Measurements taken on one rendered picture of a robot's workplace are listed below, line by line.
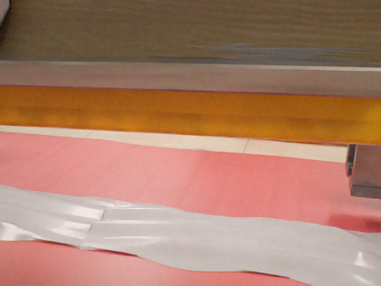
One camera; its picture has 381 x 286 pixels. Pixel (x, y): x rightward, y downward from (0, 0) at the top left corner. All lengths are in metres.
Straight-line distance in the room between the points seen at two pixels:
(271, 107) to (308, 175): 0.23
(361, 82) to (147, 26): 0.08
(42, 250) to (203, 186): 0.14
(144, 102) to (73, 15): 0.05
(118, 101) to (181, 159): 0.24
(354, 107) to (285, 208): 0.17
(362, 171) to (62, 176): 0.23
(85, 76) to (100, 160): 0.26
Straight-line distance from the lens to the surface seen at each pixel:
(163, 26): 0.19
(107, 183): 0.39
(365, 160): 0.32
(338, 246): 0.30
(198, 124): 0.20
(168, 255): 0.29
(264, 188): 0.39
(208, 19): 0.18
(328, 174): 0.43
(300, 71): 0.17
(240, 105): 0.20
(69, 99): 0.22
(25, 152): 0.47
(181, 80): 0.17
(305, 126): 0.20
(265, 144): 0.49
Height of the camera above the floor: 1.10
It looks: 18 degrees down
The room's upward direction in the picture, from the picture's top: 1 degrees clockwise
